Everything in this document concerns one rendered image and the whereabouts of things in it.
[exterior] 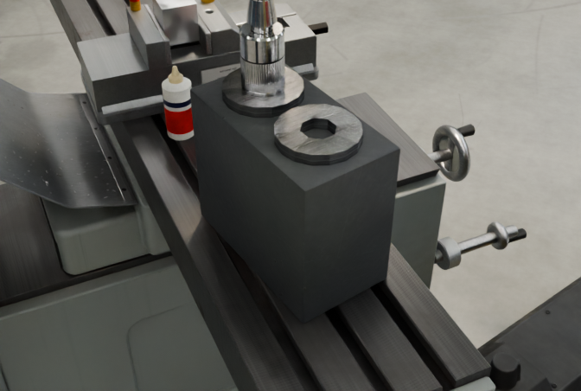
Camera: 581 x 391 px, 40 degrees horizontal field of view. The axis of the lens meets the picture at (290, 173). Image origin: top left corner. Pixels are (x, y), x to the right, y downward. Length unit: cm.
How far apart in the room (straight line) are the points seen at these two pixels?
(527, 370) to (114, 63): 76
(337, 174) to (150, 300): 60
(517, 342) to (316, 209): 64
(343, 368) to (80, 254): 51
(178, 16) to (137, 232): 32
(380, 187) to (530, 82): 233
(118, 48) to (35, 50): 213
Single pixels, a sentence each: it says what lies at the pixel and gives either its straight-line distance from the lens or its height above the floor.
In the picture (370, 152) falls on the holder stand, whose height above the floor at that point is 111.
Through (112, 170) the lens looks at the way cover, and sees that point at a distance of 121.
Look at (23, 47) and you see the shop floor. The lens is 339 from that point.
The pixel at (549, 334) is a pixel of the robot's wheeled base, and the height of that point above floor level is 59.
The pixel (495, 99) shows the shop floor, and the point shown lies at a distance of 299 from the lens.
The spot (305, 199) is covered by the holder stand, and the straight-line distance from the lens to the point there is 75.
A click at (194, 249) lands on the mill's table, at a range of 96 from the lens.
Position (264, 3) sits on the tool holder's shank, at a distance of 81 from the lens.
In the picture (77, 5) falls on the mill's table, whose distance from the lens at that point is 153.
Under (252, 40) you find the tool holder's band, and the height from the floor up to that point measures 118.
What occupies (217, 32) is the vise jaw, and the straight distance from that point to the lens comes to 117.
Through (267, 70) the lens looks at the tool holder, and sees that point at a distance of 83.
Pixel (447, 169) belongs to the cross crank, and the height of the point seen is 58.
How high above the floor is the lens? 158
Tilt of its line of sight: 38 degrees down
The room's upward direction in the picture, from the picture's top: straight up
